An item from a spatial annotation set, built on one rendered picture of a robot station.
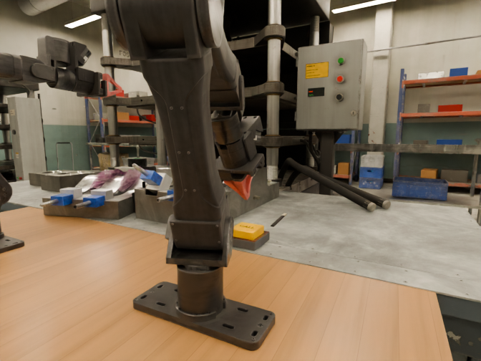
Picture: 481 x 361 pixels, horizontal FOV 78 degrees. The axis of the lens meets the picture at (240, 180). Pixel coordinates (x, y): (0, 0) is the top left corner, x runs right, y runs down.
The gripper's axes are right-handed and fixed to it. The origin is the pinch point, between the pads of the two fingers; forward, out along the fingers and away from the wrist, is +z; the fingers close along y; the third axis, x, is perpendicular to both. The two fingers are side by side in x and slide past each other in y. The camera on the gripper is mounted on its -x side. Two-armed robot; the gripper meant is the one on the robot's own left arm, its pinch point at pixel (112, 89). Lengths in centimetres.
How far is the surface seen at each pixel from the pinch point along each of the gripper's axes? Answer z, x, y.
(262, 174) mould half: 26, 27, -42
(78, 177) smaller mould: 17, 33, 44
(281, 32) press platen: 65, -35, -33
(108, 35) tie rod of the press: 69, -51, 84
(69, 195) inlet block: -14.5, 33.0, 2.5
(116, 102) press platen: 70, -10, 81
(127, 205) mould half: -5.1, 35.9, -11.0
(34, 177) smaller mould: 14, 35, 73
